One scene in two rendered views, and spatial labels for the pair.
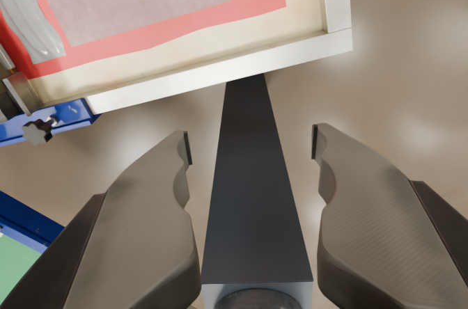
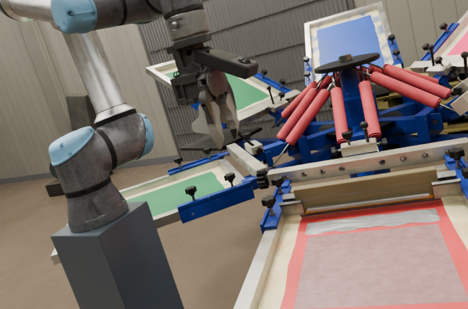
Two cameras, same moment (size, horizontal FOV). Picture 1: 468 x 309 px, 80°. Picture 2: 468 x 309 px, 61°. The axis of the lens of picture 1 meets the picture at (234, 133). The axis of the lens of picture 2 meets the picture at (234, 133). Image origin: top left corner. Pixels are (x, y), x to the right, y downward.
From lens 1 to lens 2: 72 cm
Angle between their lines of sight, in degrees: 62
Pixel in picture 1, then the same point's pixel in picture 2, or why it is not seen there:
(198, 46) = (274, 288)
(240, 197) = (154, 278)
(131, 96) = (264, 245)
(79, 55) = (301, 239)
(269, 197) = (138, 293)
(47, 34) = (319, 230)
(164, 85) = (260, 259)
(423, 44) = not seen: outside the picture
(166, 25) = (297, 275)
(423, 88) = not seen: outside the picture
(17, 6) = (337, 223)
